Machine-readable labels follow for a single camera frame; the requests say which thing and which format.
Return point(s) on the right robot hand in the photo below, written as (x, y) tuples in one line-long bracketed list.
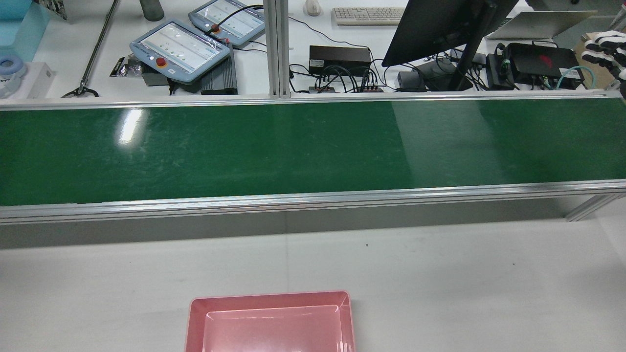
[(611, 46)]

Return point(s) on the pink plastic box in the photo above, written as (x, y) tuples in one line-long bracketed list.
[(274, 327)]

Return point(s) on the black mini computer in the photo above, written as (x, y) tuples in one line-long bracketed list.
[(543, 63)]

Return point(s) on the white laptop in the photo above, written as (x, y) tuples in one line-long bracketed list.
[(538, 24)]

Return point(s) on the black power adapter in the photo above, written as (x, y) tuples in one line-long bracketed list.
[(496, 73)]

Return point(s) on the black monitor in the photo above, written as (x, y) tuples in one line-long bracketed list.
[(430, 24)]

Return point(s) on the beige keyboard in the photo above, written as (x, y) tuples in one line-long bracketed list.
[(367, 15)]

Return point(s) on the white computer mouse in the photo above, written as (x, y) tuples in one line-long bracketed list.
[(313, 7)]

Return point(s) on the black finned device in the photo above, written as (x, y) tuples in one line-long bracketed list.
[(220, 80)]

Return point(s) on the large grey teach pendant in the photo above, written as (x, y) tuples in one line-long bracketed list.
[(181, 49)]

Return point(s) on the grey cylinder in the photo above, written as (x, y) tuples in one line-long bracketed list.
[(151, 10)]

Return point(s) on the silver foil packet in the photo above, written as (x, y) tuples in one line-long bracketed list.
[(128, 67)]

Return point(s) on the metal rod stand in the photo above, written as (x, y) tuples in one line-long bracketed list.
[(95, 49)]

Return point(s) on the white carton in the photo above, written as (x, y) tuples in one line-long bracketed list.
[(39, 80)]

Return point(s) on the light blue container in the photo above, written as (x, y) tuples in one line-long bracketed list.
[(19, 34)]

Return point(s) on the black network switch box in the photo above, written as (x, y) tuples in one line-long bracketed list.
[(340, 58)]

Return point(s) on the aluminium profile post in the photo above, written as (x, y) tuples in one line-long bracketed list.
[(277, 49)]

